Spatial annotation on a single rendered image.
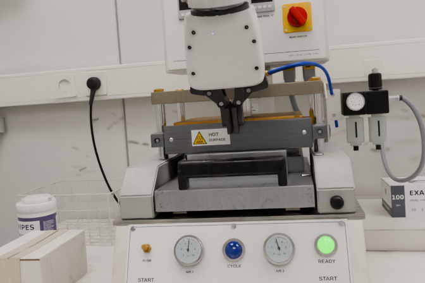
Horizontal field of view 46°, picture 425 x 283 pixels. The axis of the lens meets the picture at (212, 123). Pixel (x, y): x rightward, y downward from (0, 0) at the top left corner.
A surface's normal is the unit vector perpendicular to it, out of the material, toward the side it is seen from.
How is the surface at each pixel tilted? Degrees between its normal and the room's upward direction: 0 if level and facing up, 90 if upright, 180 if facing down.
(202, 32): 107
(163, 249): 65
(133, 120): 90
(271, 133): 90
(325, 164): 40
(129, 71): 90
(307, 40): 90
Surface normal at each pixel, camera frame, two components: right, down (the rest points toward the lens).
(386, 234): -0.22, 0.07
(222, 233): -0.18, -0.36
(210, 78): -0.15, 0.39
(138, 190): -0.15, -0.72
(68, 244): 0.97, -0.14
